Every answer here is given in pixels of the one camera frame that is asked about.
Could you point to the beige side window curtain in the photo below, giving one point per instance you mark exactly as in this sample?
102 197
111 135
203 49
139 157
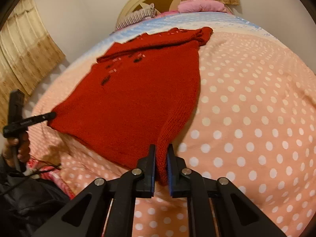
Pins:
28 53

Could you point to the pink pillow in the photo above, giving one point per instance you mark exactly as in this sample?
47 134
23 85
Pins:
189 6

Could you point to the red plaid cloth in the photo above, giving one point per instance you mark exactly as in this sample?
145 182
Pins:
51 172

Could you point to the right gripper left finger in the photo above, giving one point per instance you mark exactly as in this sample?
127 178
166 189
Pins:
105 208

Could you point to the dark jacket sleeve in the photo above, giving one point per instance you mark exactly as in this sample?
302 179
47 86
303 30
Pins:
27 203

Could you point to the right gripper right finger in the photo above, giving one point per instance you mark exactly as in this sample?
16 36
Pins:
215 207

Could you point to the polka dot bed cover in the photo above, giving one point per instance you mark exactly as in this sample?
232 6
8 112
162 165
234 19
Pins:
255 119

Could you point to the red knitted sweater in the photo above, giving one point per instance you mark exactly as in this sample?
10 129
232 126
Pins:
139 93

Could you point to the striped pillow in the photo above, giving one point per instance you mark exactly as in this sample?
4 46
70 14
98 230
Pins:
137 16

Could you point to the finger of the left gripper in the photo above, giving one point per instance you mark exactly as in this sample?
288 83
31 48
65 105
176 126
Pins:
38 119

